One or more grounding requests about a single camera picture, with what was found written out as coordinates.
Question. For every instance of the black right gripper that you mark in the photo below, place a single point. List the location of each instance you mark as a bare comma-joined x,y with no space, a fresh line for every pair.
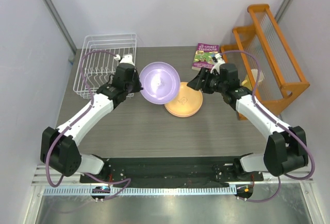
204,74

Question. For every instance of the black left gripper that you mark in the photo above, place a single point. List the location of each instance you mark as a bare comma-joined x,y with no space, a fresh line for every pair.
138,87

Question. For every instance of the orange plate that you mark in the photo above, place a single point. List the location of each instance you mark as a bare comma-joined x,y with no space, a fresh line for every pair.
186,97

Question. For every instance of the lilac plate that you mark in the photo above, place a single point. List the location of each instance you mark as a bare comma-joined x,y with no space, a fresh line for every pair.
160,82

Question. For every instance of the yellow plate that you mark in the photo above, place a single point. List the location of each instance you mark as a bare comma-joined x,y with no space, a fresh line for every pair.
182,112

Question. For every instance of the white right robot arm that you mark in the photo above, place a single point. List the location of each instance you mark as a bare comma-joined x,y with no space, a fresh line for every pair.
285,145

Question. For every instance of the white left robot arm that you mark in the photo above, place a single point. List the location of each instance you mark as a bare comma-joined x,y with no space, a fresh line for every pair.
59,148

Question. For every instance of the orange wooden shelf rack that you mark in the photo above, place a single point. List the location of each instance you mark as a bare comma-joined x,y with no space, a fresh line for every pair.
263,45

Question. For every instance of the purple paperback book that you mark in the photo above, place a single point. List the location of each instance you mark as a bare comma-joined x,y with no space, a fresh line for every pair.
203,56

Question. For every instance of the pale yellow mug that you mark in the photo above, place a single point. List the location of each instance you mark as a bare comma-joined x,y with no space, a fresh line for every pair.
247,83

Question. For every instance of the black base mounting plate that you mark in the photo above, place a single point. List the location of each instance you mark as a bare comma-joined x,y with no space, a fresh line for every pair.
177,172

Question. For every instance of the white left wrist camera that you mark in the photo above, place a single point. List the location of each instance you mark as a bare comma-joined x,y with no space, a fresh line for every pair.
124,59

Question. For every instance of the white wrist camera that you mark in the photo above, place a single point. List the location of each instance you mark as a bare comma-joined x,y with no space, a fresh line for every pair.
218,61
124,59

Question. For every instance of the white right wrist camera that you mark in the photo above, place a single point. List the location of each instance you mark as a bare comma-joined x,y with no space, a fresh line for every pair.
218,61

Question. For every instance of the white wire dish rack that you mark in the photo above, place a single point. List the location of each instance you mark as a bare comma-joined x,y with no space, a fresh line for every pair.
97,60

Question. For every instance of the slotted cable duct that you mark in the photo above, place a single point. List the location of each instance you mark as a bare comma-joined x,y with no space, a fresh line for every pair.
93,190

